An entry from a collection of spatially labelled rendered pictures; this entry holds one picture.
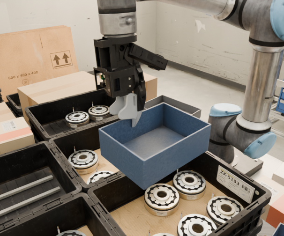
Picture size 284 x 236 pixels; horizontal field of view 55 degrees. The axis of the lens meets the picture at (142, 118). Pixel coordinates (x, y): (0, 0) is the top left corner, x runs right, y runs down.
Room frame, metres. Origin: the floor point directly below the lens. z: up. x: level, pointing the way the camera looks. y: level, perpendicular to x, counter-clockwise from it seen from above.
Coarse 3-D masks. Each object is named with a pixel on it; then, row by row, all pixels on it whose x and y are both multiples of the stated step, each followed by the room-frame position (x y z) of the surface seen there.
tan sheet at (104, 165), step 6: (96, 150) 0.86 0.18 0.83; (102, 156) 0.82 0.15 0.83; (102, 162) 0.79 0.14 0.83; (108, 162) 0.79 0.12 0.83; (102, 168) 0.75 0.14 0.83; (108, 168) 0.75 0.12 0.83; (114, 168) 0.75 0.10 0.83; (84, 174) 0.72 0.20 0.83; (90, 174) 0.72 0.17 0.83; (84, 180) 0.69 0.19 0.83
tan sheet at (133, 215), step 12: (216, 192) 0.64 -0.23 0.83; (132, 204) 0.59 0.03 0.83; (180, 204) 0.59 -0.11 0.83; (192, 204) 0.59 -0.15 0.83; (204, 204) 0.59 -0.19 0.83; (120, 216) 0.54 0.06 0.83; (132, 216) 0.54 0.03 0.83; (144, 216) 0.54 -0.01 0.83; (156, 216) 0.54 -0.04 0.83; (168, 216) 0.54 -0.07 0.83; (132, 228) 0.50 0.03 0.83; (144, 228) 0.50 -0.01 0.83; (156, 228) 0.50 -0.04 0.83; (168, 228) 0.50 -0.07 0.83
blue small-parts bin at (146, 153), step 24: (120, 120) 0.54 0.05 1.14; (144, 120) 0.59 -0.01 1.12; (168, 120) 0.62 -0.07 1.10; (192, 120) 0.56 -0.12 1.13; (120, 144) 0.44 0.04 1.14; (144, 144) 0.54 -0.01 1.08; (168, 144) 0.54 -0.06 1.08; (192, 144) 0.48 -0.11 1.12; (120, 168) 0.45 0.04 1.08; (144, 168) 0.39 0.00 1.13; (168, 168) 0.43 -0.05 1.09
